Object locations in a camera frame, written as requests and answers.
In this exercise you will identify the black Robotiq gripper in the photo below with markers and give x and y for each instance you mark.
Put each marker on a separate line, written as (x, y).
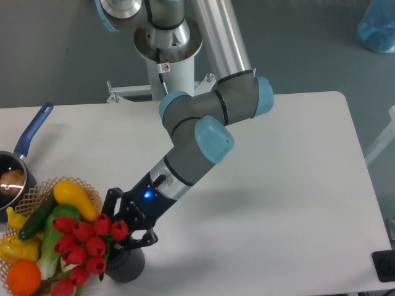
(140, 208)

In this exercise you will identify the red tulip bouquet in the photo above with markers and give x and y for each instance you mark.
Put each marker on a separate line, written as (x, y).
(86, 248)

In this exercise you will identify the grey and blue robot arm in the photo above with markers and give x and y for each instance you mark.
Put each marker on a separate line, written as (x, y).
(196, 124)

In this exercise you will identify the dark grey ribbed vase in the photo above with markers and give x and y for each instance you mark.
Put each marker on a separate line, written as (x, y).
(125, 265)

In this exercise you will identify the yellow squash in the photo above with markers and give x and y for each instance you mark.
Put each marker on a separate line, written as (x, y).
(68, 192)

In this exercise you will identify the green cucumber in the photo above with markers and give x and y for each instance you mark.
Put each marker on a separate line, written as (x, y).
(35, 223)

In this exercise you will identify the woven wicker basket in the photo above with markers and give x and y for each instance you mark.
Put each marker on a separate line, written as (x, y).
(28, 205)

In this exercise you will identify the green bok choy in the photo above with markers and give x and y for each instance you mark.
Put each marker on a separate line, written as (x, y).
(48, 261)

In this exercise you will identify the small yellow pepper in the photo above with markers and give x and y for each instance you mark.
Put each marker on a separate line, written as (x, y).
(15, 220)

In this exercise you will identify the yellow gourd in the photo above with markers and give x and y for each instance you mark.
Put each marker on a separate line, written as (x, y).
(13, 249)

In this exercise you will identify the bread roll in pan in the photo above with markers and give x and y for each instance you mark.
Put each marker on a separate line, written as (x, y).
(12, 182)

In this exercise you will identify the orange fruit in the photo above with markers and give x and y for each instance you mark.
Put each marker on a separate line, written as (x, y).
(24, 278)

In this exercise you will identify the black device at table edge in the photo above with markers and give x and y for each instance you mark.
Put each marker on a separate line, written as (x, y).
(384, 265)

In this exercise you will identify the blue-handled saucepan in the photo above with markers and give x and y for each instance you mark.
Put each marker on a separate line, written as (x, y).
(15, 160)

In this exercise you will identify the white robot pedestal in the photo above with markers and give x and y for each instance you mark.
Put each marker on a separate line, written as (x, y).
(169, 56)

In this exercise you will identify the white frame at right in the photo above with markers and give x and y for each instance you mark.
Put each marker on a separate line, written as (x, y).
(381, 141)

